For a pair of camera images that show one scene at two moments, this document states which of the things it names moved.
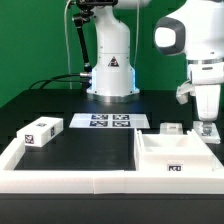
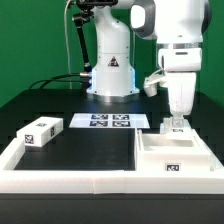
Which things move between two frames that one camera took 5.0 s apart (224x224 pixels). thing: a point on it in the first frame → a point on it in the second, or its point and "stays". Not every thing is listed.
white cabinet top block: [40, 131] stays
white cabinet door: [213, 138] → [179, 133]
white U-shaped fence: [104, 182] stays
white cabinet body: [171, 152] stays
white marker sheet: [110, 121] stays
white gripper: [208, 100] → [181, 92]
